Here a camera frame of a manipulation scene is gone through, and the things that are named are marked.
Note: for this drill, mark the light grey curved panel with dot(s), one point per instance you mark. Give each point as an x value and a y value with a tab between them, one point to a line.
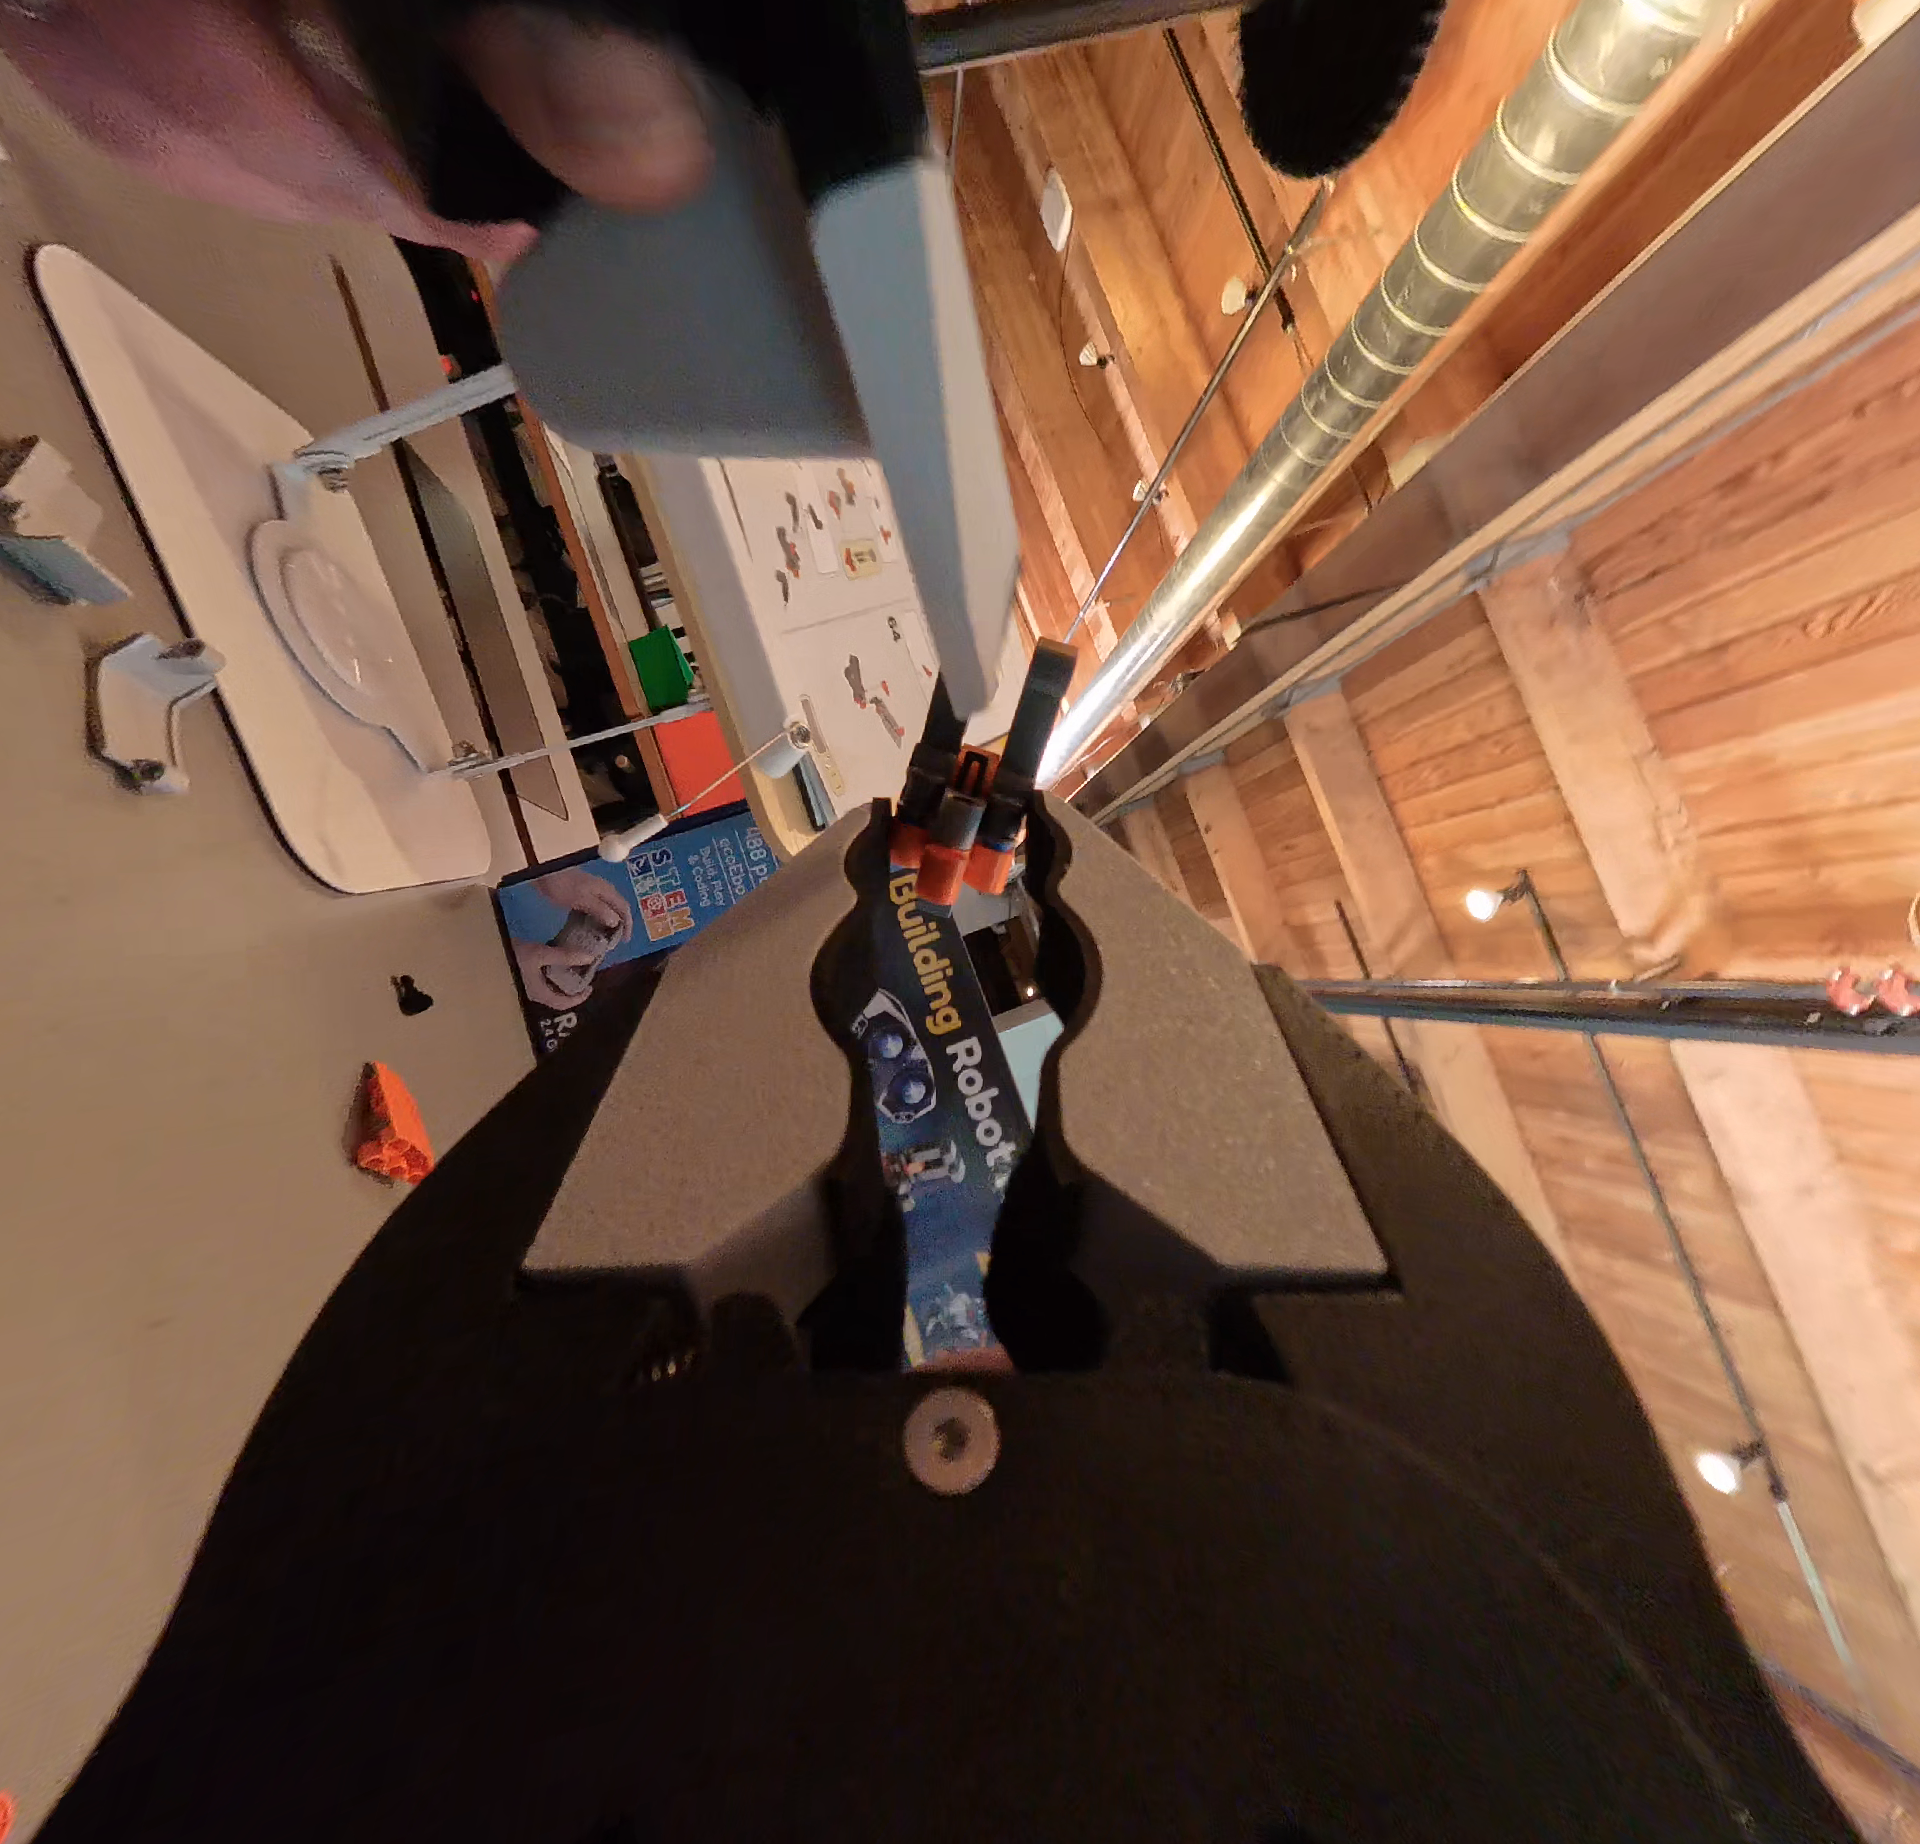
143	667

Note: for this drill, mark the person's left hand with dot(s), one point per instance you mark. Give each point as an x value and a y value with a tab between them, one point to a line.
150	43

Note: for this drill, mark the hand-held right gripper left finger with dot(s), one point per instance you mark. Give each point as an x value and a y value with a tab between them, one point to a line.
691	1126

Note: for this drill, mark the metal ceiling rail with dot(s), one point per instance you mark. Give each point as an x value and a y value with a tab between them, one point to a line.
1576	1007

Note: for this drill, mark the small black brick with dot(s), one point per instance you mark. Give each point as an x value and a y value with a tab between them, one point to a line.
413	996

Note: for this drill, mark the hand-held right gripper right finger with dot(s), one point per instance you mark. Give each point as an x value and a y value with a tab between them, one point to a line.
1215	1126

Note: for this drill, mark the ceiling spot lamp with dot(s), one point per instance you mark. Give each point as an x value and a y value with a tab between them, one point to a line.
1726	1470
1485	902

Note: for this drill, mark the grey orange brick claw assembly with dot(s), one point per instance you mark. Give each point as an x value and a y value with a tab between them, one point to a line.
1051	697

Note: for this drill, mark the light grey box panel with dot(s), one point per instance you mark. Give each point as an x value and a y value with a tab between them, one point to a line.
52	556

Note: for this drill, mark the instruction booklet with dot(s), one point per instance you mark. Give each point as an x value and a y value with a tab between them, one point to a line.
817	556

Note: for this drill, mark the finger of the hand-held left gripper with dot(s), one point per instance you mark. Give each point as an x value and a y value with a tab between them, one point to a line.
938	419

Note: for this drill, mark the white book stand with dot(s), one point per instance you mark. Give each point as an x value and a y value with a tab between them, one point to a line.
196	419

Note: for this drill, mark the orange wedge brick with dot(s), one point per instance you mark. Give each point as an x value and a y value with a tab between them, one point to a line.
393	1126

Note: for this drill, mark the dark blue robot kit box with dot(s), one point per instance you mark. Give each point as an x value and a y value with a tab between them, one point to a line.
931	1006

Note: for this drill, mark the black support pole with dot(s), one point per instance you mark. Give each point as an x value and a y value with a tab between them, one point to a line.
1350	43

